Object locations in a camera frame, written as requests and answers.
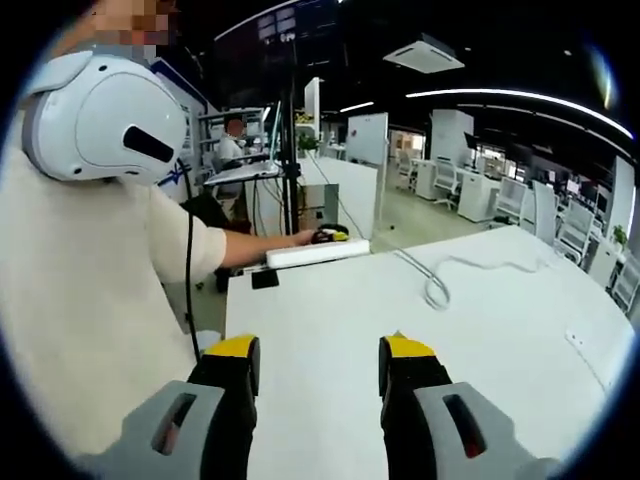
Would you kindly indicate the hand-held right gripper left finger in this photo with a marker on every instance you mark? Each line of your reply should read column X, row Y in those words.
column 215, row 370

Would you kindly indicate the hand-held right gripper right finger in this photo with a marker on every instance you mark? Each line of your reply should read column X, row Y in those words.
column 415, row 372

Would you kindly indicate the white power strip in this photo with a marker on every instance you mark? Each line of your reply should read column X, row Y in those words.
column 310, row 255

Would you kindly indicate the white ceiling light strip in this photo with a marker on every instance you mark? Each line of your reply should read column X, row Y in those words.
column 500, row 94
column 357, row 106

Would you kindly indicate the grey computer case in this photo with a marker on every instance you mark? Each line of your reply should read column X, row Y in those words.
column 320, row 205

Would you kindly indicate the white desk partition panel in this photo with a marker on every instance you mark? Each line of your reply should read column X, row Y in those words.
column 357, row 195

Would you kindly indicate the white table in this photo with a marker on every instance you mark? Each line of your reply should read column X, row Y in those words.
column 340, row 300

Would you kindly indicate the black monitor stand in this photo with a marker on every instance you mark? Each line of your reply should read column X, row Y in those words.
column 289, row 190

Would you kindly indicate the green potted plant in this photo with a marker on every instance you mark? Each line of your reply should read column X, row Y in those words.
column 309, row 142
column 620, row 235

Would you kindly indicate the white whiteboard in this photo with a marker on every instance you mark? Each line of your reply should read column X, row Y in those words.
column 367, row 137

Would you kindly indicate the silver laptop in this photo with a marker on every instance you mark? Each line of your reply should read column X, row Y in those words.
column 240, row 175

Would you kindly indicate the row of white office chairs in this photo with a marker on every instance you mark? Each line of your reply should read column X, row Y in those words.
column 447, row 175

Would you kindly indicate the person in cream shirt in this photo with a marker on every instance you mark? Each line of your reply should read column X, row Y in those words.
column 90, row 300

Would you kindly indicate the white blue banner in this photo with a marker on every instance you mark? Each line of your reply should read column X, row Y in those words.
column 192, row 107

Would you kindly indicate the black computer monitor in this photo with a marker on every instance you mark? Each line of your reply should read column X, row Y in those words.
column 250, row 60

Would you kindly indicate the white ceiling air conditioner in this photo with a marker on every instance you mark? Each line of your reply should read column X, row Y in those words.
column 425, row 55

